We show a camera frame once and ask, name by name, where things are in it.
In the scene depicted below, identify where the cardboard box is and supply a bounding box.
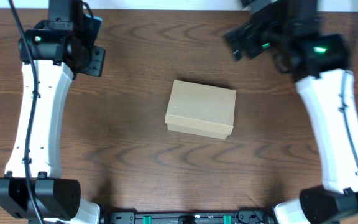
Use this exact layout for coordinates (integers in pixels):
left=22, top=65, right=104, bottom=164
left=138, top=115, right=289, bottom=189
left=165, top=80, right=236, bottom=139

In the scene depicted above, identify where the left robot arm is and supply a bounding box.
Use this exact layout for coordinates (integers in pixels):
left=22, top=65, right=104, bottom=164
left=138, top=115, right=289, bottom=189
left=0, top=0, right=109, bottom=223

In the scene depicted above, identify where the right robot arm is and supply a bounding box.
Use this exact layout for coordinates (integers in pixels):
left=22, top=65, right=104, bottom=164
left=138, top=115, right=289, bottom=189
left=224, top=0, right=358, bottom=223

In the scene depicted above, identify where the left black cable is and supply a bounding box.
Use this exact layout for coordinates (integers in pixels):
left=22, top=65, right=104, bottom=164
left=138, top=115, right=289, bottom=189
left=7, top=0, right=46, bottom=224

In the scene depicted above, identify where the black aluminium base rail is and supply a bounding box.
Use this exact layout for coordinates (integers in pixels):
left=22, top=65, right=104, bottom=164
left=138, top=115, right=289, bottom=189
left=99, top=209, right=278, bottom=224

